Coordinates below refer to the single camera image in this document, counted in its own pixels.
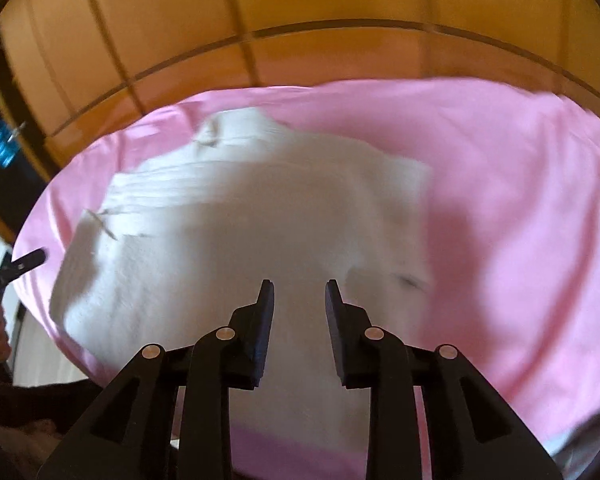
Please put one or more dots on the dark object with blue light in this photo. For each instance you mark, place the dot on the dark object with blue light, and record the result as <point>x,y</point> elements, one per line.
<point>5,150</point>

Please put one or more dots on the white knit sweater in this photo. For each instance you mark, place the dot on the white knit sweater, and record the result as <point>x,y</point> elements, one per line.
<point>230,220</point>

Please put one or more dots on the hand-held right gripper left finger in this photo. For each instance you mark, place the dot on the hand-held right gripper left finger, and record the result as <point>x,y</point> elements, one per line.
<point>260,345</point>

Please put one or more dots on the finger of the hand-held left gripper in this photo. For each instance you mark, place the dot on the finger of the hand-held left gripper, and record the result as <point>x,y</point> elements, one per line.
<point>27,261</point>

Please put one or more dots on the wooden headboard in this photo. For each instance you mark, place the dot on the wooden headboard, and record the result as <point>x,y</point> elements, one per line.
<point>330,0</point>

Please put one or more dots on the pink blanket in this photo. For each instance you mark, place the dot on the pink blanket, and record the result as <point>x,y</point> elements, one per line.
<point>505,210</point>

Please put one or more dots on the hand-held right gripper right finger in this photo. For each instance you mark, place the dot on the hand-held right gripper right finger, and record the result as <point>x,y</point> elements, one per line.
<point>337,345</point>

